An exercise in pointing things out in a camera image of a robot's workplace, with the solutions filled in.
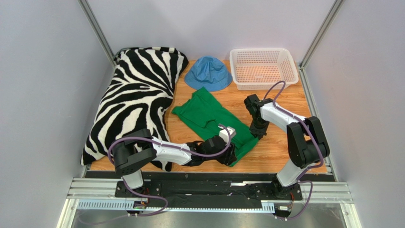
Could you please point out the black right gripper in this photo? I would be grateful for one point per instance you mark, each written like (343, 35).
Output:
(258, 128)

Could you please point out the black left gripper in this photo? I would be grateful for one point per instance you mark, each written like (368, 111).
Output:
(230, 156)

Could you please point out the green t shirt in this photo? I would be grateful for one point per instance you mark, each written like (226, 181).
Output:
(203, 113)

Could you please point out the white plastic basket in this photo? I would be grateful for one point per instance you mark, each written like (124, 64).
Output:
(261, 68)

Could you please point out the blue bucket hat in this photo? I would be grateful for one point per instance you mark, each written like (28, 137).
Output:
(210, 73)

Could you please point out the zebra striped pillow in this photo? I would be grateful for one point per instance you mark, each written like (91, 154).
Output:
(140, 93)

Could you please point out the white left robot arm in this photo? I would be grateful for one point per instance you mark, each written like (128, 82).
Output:
(131, 153)

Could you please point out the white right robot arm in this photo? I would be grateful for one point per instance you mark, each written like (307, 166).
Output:
(307, 143)

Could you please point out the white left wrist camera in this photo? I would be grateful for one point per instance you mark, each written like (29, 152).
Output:
(227, 133)

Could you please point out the right aluminium frame post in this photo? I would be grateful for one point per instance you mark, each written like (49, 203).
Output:
(335, 8)

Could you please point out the aluminium frame post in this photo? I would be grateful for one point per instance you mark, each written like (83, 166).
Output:
(335, 8)
(86, 8)

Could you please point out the left aluminium frame post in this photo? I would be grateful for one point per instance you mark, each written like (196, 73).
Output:
(86, 8)

